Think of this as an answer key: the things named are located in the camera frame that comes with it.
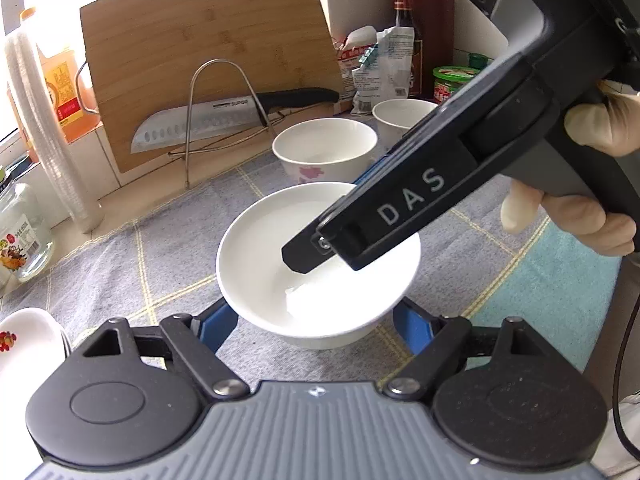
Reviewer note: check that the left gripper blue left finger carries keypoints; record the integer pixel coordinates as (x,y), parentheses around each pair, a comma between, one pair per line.
(214,325)

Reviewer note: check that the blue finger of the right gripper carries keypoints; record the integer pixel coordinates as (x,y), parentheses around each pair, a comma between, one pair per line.
(306,250)

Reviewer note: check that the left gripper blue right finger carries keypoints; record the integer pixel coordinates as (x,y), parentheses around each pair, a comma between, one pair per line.
(414,325)

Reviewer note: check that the white bowl pink flowers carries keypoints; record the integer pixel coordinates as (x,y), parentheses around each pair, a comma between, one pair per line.
(326,149)

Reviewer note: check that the white fruit plate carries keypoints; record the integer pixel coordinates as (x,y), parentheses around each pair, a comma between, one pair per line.
(32,342)

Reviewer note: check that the right gloved hand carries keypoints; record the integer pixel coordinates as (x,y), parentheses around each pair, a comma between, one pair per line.
(611,128)

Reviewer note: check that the green lid sauce jar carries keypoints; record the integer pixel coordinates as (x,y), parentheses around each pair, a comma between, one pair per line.
(449,79)

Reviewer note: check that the white plastic food bag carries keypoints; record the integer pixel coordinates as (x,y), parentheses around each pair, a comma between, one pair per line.
(383,73)

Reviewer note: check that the wooden knife block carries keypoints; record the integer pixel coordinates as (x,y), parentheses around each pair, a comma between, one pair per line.
(433,24)

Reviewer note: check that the steel santoku knife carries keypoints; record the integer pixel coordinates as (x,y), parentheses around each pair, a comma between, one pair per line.
(166,128)

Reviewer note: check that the dark soy sauce bottle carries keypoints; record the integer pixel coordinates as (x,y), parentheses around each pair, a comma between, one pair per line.
(411,43)

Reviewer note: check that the red white seasoning bag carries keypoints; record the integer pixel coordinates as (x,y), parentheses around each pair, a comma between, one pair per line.
(348,53)

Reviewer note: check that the glass jar green lid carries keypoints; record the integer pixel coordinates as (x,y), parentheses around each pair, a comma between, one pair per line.
(27,244)

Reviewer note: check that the bamboo cutting board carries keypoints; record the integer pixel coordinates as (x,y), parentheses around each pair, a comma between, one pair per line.
(148,55)

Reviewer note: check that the orange oil bottle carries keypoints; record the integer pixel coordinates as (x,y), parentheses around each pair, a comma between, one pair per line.
(70,91)

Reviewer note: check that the right plastic wrap roll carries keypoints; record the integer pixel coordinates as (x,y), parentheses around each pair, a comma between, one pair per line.
(31,97)

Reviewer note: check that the steel wire rack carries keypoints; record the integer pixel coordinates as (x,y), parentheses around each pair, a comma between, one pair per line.
(226,114)

